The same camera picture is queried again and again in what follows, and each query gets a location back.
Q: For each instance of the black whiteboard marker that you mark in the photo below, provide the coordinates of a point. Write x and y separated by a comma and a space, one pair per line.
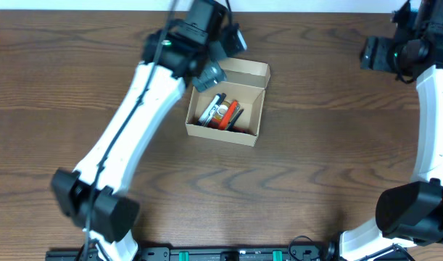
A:
222, 97

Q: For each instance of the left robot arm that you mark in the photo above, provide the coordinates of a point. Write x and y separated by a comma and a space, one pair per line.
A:
93, 194

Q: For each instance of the red utility knife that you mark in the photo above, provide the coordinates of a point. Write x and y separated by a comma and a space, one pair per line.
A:
214, 123

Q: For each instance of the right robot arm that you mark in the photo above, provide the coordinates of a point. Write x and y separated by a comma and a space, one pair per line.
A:
410, 215

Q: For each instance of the cardboard box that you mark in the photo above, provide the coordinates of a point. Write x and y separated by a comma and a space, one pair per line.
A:
246, 83

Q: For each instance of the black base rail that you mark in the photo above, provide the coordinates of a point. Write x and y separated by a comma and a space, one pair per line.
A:
304, 251

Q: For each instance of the yellow tape roll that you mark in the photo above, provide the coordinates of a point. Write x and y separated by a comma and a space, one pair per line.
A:
222, 110

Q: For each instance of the red and black stapler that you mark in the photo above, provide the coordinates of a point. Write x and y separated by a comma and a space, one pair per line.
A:
231, 116

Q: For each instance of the blue whiteboard marker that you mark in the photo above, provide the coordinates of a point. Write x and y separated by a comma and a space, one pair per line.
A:
206, 112

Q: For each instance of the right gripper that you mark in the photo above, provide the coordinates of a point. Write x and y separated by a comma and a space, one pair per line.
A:
378, 48

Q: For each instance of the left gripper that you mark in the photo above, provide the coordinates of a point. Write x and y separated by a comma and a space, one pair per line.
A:
213, 72

